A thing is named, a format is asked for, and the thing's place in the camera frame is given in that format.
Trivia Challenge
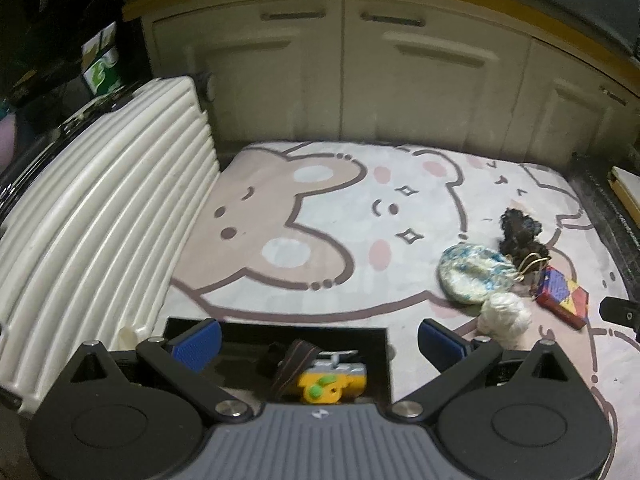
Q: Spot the blue white fabric pouch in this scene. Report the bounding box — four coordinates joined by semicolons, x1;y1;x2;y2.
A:
437;243;516;306

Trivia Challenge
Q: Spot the cream cabinet with handles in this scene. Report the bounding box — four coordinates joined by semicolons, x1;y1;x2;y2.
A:
122;0;640;71

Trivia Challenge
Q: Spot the dark ruffled scrunchie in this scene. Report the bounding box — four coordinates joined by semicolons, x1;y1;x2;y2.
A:
499;207;551;261

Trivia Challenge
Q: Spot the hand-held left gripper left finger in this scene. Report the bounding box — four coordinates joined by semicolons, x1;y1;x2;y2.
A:
70;318;253;423

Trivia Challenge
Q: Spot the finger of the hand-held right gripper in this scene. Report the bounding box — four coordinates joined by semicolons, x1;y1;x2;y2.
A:
600;296;640;325

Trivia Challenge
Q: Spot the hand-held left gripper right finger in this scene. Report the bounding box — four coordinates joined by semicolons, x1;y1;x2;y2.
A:
391;318;573;421

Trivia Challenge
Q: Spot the black box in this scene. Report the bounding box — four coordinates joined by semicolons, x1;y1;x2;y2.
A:
162;316;392;406

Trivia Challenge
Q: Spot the black shelving unit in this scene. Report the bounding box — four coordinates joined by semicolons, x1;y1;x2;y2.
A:
0;0;146;111

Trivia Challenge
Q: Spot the white fluffy scrunchie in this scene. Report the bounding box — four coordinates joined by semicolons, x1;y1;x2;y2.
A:
477;292;533;348

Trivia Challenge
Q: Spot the green white box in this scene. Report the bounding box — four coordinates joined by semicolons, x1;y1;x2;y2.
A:
82;30;123;96

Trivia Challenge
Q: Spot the white ribbed suitcase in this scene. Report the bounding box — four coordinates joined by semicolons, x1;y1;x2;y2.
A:
0;76;221;411

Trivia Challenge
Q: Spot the bear printed blanket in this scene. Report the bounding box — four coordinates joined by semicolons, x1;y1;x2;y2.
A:
170;140;621;480

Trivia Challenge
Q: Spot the colourful patterned small box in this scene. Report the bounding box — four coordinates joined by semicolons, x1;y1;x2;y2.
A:
535;266;590;331

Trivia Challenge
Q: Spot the cream cabinet door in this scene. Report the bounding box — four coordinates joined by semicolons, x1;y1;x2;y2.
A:
525;40;640;166
142;0;346;141
342;0;531;153

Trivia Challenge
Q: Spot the yellow headlamp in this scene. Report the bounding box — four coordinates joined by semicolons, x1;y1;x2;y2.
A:
270;340;368;406

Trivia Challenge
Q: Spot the lilac puffer jacket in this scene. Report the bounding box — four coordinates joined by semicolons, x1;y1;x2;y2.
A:
0;112;18;166

